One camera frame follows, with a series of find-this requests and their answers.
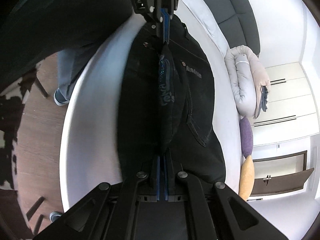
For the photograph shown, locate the black denim pants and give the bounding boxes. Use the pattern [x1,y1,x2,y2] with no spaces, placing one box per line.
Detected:
[117,17,226,184]

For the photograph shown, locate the white pillow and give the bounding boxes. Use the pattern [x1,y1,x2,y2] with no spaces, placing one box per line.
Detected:
[181,0,229,57]

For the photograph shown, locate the yellow cushion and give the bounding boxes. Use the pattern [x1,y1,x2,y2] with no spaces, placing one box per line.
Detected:
[239,155,255,201]

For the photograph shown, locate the dark grey upholstered headboard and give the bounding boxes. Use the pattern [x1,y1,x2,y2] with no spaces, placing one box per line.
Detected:
[218,0,260,56]

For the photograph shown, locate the purple cushion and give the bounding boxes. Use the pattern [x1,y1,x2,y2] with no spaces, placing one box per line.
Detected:
[240,116,253,158]

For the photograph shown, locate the folded beige white duvet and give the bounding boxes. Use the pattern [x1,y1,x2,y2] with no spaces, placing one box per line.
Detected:
[225,45,271,119]

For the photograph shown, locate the operator leg in jeans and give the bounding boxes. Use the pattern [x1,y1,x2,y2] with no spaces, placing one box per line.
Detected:
[1,0,132,105]

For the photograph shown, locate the folded blue denim cloth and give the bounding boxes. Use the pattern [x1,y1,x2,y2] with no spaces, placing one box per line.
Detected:
[258,86,268,114]

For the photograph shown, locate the brown door with handle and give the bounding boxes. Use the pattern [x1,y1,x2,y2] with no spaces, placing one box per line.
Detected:
[251,151,314,197]

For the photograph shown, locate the white wardrobe with black handles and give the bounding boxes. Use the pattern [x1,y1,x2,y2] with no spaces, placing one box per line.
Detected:
[251,62,319,146]

